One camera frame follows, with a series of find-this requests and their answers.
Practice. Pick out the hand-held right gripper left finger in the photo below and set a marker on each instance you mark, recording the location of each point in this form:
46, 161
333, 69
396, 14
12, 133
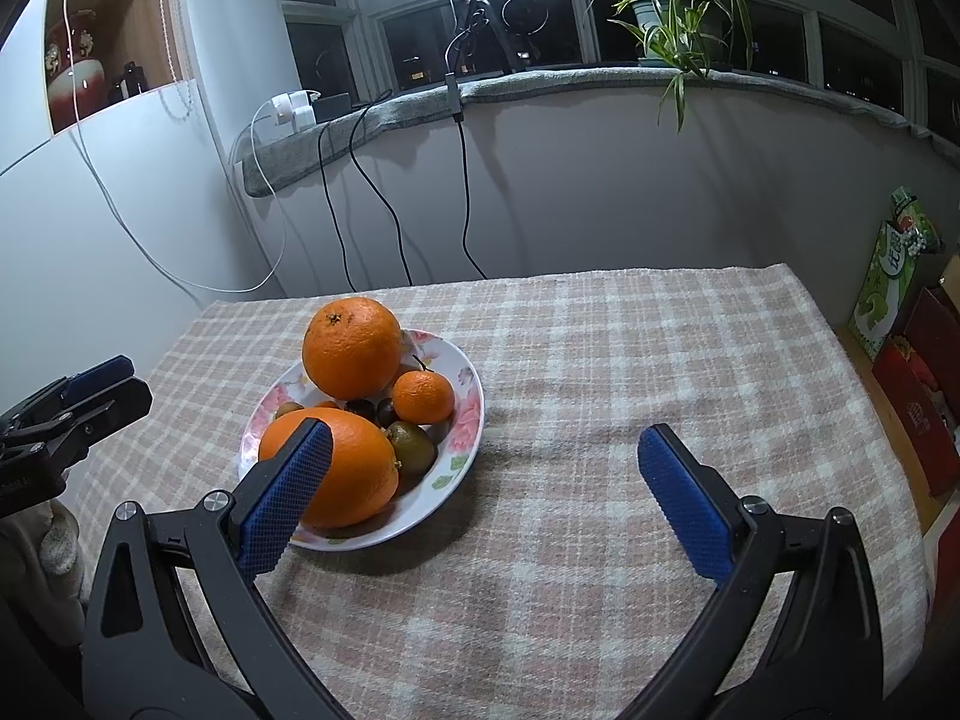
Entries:
289, 499

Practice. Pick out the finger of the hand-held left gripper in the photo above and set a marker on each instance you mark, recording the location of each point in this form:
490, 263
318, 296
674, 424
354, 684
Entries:
112, 409
97, 373

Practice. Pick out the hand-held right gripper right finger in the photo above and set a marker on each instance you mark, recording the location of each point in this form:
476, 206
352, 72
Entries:
686, 499

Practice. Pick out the large orange with stem nub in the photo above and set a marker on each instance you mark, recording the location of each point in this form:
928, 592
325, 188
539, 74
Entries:
360, 472

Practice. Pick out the large round orange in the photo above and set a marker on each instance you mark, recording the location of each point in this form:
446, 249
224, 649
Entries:
352, 349

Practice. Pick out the white floral plate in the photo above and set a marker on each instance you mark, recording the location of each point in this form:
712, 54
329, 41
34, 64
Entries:
457, 390

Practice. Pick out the checked beige tablecloth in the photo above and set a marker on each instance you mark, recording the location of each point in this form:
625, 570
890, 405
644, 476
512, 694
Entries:
600, 427

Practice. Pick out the white cabinet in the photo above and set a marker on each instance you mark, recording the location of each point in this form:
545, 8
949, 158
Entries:
75, 240

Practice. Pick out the red cardboard box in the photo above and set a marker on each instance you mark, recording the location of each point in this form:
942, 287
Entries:
911, 397

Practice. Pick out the dark bottle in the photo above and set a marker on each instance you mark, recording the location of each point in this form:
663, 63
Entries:
129, 84

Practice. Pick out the green printed bag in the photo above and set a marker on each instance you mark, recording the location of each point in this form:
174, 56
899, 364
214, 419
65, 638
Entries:
889, 285

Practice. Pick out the red ceramic vase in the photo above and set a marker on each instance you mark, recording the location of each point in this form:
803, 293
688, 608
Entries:
71, 67

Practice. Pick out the white charger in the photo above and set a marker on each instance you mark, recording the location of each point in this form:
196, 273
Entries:
296, 111

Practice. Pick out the brown cardboard box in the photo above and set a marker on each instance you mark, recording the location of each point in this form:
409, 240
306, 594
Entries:
946, 277

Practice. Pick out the black power adapter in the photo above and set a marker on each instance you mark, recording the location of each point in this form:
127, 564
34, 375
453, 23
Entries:
333, 107

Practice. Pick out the potted spider plant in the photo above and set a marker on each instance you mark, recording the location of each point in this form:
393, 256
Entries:
660, 22

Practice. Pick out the black tripod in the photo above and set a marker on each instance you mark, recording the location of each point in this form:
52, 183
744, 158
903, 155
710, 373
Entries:
484, 15

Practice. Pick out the window frame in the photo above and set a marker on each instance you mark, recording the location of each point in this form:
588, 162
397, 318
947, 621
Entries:
367, 22

